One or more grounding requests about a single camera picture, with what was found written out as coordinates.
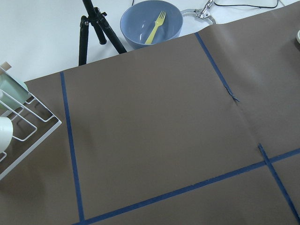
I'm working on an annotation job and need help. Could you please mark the large blue bowl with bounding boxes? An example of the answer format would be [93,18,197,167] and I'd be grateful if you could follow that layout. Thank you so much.
[120,0,183,49]

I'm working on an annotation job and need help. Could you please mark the brown paper table mat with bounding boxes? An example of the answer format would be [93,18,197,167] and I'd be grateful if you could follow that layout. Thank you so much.
[0,2,300,225]

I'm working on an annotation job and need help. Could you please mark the yellow plastic fork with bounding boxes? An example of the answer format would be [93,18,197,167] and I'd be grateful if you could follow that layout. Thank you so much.
[145,11,166,45]

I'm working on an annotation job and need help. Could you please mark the metal clamp tool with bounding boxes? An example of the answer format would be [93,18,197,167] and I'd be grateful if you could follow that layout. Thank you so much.
[181,0,217,25]

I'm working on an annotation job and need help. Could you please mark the pale green cup in rack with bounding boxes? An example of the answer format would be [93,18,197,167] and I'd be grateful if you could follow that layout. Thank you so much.
[0,73,29,110]

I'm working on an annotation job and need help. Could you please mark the white cup in rack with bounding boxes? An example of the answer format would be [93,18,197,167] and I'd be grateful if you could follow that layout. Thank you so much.
[0,117,13,153]

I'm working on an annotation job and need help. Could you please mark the black camera tripod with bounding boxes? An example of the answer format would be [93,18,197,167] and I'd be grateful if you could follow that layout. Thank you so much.
[78,0,128,66]

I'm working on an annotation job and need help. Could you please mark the white wire cup rack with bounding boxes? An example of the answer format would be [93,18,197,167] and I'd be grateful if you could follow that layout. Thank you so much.
[0,62,61,179]

